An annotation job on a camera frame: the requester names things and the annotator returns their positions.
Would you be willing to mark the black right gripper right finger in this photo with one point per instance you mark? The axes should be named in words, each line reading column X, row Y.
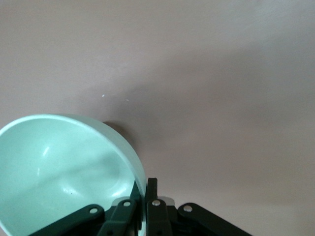
column 157, row 218

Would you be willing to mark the green bowl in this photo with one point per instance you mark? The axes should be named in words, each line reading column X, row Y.
column 61, row 159

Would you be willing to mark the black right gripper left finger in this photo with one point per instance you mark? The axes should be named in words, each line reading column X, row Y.
column 120, row 218

